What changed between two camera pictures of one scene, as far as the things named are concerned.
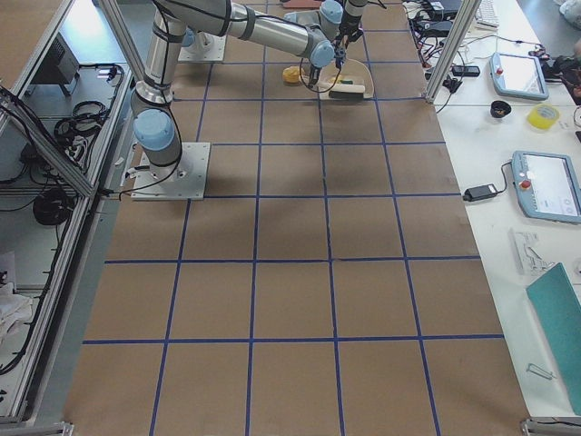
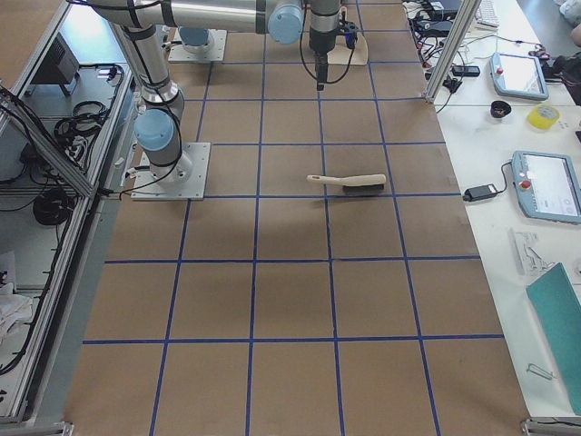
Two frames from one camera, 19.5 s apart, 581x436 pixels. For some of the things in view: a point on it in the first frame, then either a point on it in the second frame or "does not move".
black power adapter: [480, 192] does not move
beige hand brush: [340, 92] to [364, 183]
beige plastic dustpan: [352, 72] to [340, 53]
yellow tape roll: [543, 116] does not move
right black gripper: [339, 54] to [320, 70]
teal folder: [559, 311] does not move
